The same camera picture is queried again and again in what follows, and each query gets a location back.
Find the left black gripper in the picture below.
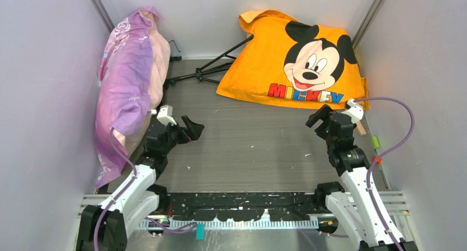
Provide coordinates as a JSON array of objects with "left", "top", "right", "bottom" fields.
[{"left": 161, "top": 116, "right": 203, "bottom": 156}]

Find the orange Mickey pillowcase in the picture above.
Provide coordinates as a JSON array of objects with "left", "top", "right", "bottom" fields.
[{"left": 216, "top": 10, "right": 370, "bottom": 110}]

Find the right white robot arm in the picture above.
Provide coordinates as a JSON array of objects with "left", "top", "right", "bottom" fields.
[{"left": 306, "top": 101, "right": 418, "bottom": 250}]

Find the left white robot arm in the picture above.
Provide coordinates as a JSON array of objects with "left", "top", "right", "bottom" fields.
[{"left": 75, "top": 116, "right": 205, "bottom": 250}]

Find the pink purple pillow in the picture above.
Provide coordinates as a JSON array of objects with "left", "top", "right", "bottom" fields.
[{"left": 95, "top": 7, "right": 171, "bottom": 188}]

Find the wooden block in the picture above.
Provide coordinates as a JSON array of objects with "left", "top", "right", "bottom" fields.
[{"left": 356, "top": 121, "right": 367, "bottom": 136}]

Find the green block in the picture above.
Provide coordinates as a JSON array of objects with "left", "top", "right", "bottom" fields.
[{"left": 371, "top": 136, "right": 381, "bottom": 149}]

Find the black folded tripod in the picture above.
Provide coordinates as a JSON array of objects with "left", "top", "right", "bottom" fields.
[{"left": 163, "top": 35, "right": 254, "bottom": 90}]

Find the orange-red block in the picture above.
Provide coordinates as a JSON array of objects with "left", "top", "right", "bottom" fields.
[{"left": 372, "top": 155, "right": 383, "bottom": 165}]

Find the teal block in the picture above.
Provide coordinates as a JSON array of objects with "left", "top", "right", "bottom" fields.
[{"left": 196, "top": 223, "right": 205, "bottom": 241}]

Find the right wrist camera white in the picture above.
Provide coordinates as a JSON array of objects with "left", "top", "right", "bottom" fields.
[{"left": 341, "top": 99, "right": 364, "bottom": 124}]

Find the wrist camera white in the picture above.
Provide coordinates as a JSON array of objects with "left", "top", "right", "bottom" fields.
[
  {"left": 149, "top": 105, "right": 177, "bottom": 127},
  {"left": 341, "top": 99, "right": 364, "bottom": 124}
]

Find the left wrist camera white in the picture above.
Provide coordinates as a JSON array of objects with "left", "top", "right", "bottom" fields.
[{"left": 149, "top": 105, "right": 177, "bottom": 127}]

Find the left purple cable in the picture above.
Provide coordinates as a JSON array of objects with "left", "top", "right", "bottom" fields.
[{"left": 93, "top": 127, "right": 198, "bottom": 251}]

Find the white slotted cable duct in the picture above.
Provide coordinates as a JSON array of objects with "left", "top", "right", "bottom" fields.
[{"left": 135, "top": 217, "right": 319, "bottom": 230}]

